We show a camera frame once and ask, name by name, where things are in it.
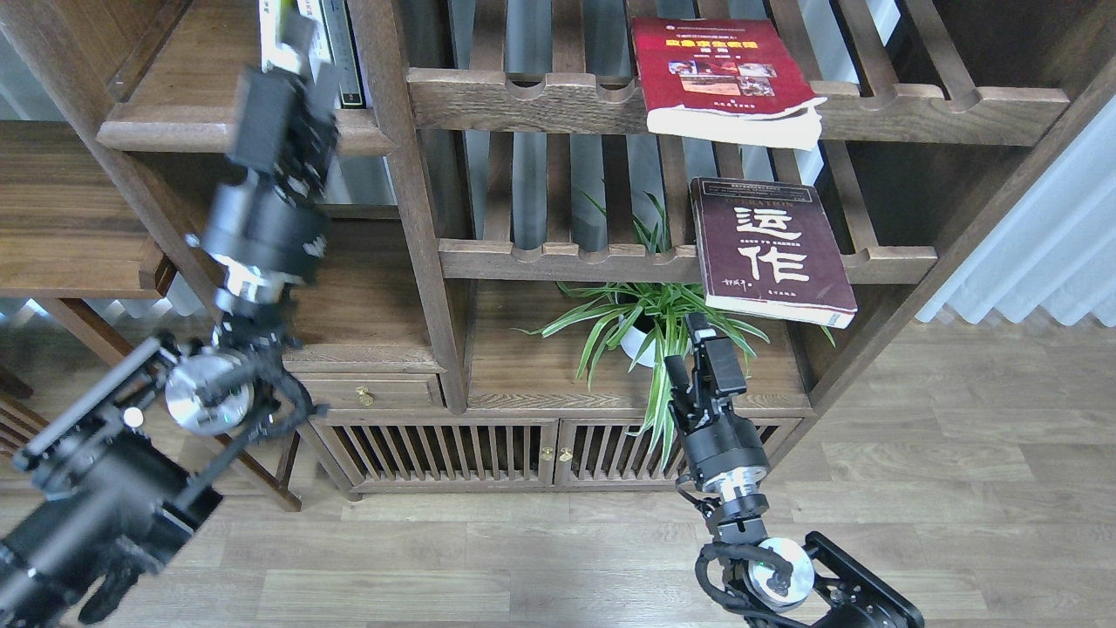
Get red book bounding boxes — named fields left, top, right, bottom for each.
left=631, top=17, right=825, bottom=149

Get dark green upright book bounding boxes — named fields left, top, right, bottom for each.
left=320, top=1, right=367, bottom=110

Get green spider plant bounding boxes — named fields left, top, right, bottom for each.
left=523, top=189, right=838, bottom=472

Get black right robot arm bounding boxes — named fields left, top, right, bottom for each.
left=665, top=313, right=924, bottom=627

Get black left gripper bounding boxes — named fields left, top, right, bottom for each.
left=201, top=9, right=343, bottom=317

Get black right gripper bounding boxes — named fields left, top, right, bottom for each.
left=664, top=311, right=770, bottom=521

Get white curtain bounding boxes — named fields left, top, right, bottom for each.
left=916, top=100, right=1115, bottom=327

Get white upright book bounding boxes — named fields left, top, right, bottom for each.
left=296, top=0, right=331, bottom=79

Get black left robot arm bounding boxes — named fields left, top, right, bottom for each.
left=1, top=8, right=339, bottom=627

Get dark maroon book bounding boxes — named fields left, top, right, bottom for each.
left=691, top=176, right=858, bottom=329

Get dark wooden bookshelf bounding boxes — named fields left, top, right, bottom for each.
left=3, top=1, right=1113, bottom=496

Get white plant pot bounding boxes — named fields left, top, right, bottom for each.
left=620, top=315, right=692, bottom=367

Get yellow green book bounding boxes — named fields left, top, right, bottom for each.
left=256, top=0, right=302, bottom=74

